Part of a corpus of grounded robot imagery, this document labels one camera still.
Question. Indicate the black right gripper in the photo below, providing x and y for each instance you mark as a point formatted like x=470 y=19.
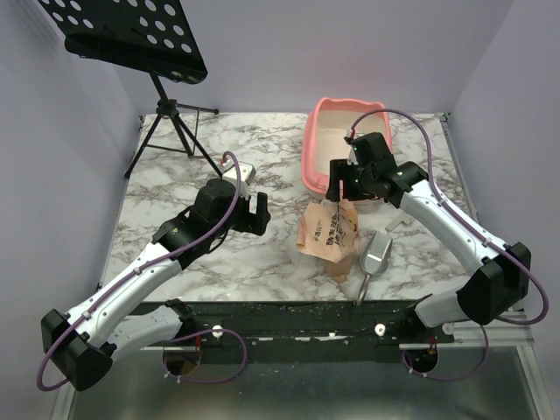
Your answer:
x=343 y=176

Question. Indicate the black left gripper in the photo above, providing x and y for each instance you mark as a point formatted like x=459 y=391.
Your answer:
x=252 y=223

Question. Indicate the beige cat litter bag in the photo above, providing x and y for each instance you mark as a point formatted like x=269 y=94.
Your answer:
x=329 y=231

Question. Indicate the silver metal scoop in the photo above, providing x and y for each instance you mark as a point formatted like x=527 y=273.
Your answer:
x=374 y=261

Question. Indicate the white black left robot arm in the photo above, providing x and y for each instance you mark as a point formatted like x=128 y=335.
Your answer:
x=85 y=341

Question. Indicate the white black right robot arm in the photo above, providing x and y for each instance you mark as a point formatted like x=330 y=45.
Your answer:
x=497 y=278

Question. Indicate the pink plastic litter box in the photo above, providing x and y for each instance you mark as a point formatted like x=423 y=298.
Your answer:
x=323 y=139

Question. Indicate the black perforated music stand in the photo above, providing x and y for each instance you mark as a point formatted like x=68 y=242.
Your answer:
x=152 y=37

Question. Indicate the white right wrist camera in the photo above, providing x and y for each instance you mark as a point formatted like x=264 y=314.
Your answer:
x=353 y=156

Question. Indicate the small white plastic bracket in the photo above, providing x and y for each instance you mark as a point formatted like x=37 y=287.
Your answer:
x=397 y=222

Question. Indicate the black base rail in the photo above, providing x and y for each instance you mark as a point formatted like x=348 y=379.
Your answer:
x=305 y=332

